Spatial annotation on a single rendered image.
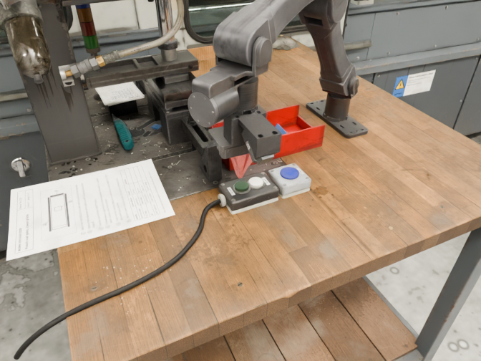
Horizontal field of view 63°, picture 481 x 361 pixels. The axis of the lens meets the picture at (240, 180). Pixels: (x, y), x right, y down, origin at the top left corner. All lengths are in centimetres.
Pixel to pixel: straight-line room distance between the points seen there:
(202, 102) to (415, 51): 179
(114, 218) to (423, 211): 61
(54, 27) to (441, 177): 86
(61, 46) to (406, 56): 174
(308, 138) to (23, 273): 152
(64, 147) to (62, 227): 23
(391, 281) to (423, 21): 126
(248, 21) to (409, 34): 164
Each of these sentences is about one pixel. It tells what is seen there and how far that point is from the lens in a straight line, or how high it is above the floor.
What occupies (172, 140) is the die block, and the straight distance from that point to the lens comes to 98.
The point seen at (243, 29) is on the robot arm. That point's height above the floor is 124.
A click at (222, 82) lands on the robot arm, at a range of 60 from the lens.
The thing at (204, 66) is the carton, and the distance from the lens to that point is 130.
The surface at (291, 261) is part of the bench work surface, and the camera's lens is 69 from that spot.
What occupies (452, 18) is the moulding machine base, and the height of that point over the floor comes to 87.
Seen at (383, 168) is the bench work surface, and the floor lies 90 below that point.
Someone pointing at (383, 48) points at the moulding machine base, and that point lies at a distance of 214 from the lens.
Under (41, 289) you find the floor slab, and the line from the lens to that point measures 198.
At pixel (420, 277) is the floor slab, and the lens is 199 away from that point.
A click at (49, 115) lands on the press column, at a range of 94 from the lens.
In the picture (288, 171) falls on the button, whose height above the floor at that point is 94.
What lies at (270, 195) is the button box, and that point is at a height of 92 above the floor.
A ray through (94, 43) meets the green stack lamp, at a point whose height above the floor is 106.
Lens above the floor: 142
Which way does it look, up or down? 38 degrees down
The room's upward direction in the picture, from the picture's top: straight up
